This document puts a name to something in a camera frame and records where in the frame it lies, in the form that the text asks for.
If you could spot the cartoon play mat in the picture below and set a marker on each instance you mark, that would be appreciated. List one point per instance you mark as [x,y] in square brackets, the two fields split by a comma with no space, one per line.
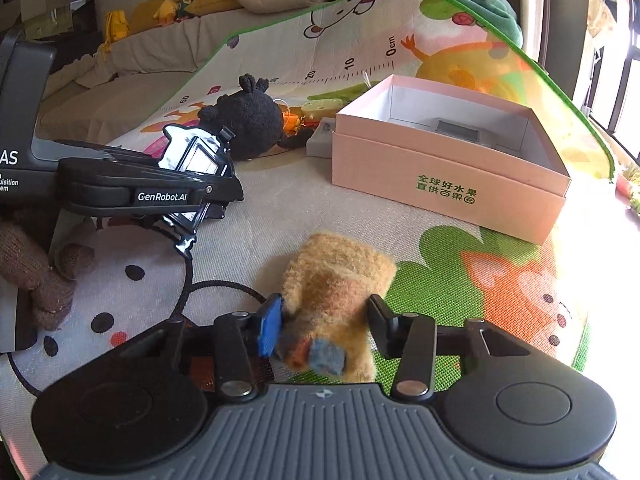
[280,200]

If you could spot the cream hanging garment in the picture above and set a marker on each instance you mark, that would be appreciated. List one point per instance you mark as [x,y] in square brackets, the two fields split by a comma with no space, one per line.
[602,15]

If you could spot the black window frame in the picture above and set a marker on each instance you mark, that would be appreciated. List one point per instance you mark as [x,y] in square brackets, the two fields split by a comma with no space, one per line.
[614,90]

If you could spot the yellow dotted toy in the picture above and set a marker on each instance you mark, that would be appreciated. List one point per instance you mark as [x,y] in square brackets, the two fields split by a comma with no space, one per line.
[320,107]

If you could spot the orange pumpkin charm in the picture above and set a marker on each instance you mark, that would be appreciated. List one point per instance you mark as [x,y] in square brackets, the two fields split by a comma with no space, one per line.
[291,121]

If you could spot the pink cardboard box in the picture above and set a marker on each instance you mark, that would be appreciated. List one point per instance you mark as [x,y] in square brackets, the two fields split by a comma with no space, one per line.
[450,195]

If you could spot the black plush toy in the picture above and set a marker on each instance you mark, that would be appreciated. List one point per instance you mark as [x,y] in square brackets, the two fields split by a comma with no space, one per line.
[250,120]

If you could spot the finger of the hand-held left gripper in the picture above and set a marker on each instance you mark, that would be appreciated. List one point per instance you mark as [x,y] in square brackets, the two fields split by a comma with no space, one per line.
[225,192]
[110,151]

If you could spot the silver metal tin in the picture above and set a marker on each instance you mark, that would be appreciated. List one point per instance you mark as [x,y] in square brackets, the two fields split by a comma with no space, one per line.
[455,130]

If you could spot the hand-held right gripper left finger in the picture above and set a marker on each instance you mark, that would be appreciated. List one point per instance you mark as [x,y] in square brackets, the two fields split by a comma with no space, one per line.
[270,325]

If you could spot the white battery holder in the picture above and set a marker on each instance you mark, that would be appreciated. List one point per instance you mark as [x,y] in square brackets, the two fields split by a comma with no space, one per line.
[317,145]

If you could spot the yellow duck plush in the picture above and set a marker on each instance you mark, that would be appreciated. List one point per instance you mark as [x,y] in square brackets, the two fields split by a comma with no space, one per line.
[165,7]

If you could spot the person's left hand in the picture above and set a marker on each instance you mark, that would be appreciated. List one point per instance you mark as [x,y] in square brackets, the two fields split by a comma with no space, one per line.
[45,290]

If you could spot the black luggage tag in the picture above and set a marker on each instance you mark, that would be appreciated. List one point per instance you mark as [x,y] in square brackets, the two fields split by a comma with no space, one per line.
[192,152]

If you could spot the green plush toy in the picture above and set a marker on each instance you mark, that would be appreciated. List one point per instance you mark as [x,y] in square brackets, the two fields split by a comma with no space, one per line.
[490,10]

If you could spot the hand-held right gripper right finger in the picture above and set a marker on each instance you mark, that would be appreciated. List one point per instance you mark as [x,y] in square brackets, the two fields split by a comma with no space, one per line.
[382,327]

